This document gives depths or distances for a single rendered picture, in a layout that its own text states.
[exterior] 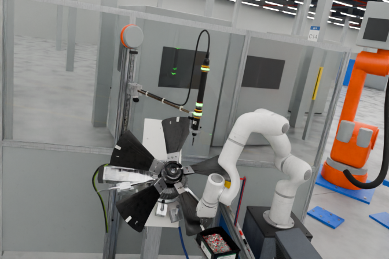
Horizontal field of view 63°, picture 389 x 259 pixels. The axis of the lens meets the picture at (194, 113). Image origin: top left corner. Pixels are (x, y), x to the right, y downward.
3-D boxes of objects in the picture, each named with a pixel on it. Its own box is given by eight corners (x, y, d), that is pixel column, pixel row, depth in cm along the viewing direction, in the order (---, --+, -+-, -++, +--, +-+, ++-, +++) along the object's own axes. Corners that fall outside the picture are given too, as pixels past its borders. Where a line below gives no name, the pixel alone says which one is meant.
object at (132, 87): (124, 93, 218) (125, 81, 215) (133, 93, 222) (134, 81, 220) (132, 97, 211) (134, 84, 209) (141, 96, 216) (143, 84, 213)
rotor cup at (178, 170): (153, 170, 185) (155, 165, 173) (174, 159, 190) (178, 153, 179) (165, 192, 181) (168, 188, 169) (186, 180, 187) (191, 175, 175)
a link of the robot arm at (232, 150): (259, 151, 157) (232, 206, 158) (230, 137, 162) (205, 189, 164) (256, 151, 148) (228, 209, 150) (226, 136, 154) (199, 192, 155)
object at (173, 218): (171, 223, 190) (168, 211, 193) (180, 220, 192) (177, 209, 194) (173, 221, 183) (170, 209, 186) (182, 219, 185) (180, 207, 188)
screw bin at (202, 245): (194, 239, 185) (196, 229, 183) (219, 235, 193) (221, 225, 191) (212, 266, 166) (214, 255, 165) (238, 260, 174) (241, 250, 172)
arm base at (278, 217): (281, 210, 207) (287, 184, 202) (300, 227, 190) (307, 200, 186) (256, 212, 199) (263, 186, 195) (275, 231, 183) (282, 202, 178)
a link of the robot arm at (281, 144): (294, 182, 184) (274, 170, 197) (307, 168, 186) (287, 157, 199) (264, 125, 156) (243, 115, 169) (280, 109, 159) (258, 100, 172)
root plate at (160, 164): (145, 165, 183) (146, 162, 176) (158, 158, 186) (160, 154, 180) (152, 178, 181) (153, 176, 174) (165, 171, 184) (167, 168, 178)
